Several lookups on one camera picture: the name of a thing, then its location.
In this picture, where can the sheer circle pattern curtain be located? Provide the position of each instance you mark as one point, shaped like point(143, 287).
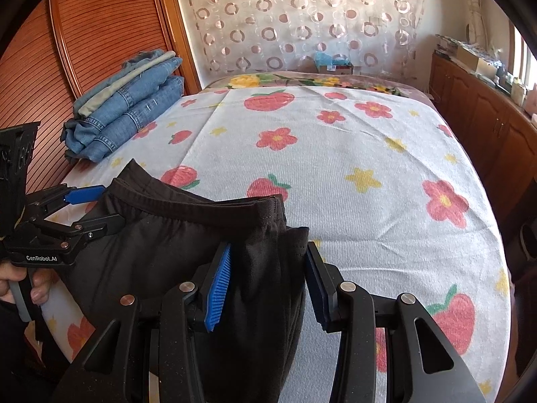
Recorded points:
point(293, 8)

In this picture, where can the person's left hand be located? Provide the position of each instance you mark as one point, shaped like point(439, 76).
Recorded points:
point(42, 285)

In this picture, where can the stack of small packages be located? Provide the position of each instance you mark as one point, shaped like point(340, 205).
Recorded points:
point(445, 45)

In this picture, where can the dark blue folded jeans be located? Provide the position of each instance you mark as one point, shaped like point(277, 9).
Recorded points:
point(88, 142)

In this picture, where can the light blue folded jeans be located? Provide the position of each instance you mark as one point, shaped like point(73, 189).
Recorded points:
point(126, 79)

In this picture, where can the wooden cabinet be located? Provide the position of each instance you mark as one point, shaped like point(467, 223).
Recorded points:
point(482, 109)

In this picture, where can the window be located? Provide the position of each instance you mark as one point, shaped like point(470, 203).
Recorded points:
point(522, 58)

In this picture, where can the black pants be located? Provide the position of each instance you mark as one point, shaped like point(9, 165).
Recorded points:
point(168, 252)

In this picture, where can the small cardboard box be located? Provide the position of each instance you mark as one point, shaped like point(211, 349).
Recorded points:
point(340, 70)

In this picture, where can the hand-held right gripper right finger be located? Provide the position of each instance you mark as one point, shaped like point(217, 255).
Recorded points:
point(314, 285)

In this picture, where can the white flower print blanket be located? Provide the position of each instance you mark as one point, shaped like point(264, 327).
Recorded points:
point(356, 134)

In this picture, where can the mid blue folded jeans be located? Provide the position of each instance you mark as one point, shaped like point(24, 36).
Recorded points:
point(142, 109)

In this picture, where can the blue plastic bag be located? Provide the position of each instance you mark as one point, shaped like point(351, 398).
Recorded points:
point(331, 59)

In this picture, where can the person's left forearm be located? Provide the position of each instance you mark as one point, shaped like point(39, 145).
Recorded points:
point(16, 357)

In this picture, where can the white floral window curtain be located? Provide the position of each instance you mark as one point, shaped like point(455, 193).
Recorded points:
point(472, 12)

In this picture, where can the open cardboard box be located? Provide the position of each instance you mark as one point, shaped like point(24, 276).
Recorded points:
point(474, 62)

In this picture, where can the wooden slatted wardrobe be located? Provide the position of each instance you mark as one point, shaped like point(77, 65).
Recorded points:
point(105, 21)

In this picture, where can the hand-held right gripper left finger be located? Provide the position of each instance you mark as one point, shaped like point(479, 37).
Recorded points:
point(218, 289)

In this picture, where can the pink floral blanket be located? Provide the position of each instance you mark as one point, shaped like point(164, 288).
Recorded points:
point(293, 79)

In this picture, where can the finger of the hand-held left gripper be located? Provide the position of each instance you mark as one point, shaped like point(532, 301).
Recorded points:
point(86, 194)
point(105, 222)

